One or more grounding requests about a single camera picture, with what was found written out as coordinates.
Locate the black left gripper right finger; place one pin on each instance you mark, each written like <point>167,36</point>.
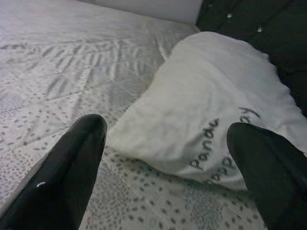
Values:
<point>275,182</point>

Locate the white printed pillow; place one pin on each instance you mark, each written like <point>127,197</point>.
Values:
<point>192,95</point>

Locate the dark tufted headboard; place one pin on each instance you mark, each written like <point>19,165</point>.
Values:
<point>275,36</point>

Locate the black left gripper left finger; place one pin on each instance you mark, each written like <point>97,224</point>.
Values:
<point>55,182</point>

